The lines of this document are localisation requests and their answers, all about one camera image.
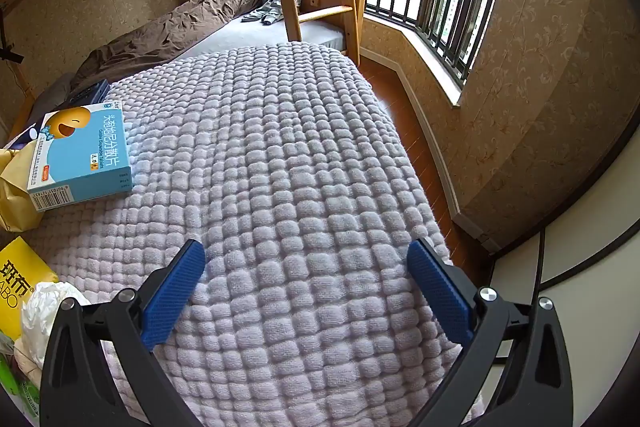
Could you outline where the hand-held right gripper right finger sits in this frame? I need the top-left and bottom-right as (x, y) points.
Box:
(406, 238), (575, 427)

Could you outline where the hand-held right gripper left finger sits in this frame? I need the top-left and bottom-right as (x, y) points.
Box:
(39, 239), (207, 427)

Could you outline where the green-capped clear bottle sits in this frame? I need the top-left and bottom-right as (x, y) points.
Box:
(0, 332), (42, 420)

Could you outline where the white crumpled tissue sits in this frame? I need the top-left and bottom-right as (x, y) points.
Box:
(12, 281), (93, 378)

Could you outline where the white wardrobe door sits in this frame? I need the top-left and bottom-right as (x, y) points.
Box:
(450, 107), (640, 427)

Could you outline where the yellow packet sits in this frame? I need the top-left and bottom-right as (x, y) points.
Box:
(0, 236), (60, 333)

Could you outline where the blue medicine box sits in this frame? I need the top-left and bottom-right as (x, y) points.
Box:
(27, 99), (134, 212)

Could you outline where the lilac waffle blanket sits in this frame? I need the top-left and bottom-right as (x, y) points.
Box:
(10, 41), (488, 427)

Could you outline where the brown paper bag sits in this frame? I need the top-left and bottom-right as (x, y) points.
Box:
(0, 148), (46, 233)

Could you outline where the yellow and blue toy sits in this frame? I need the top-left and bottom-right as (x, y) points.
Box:
(7, 122), (51, 152)

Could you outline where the dark blue box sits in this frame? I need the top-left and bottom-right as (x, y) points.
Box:
(64, 78), (111, 104)

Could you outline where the brown duvet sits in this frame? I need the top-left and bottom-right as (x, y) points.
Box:
(70, 0), (278, 90)

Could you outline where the grey sheeted mattress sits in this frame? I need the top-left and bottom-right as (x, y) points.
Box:
(180, 9), (348, 58)

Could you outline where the grey garment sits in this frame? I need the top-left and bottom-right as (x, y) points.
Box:
(241, 0), (308, 26)

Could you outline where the black wall bracket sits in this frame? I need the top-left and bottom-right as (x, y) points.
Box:
(0, 14), (25, 64)

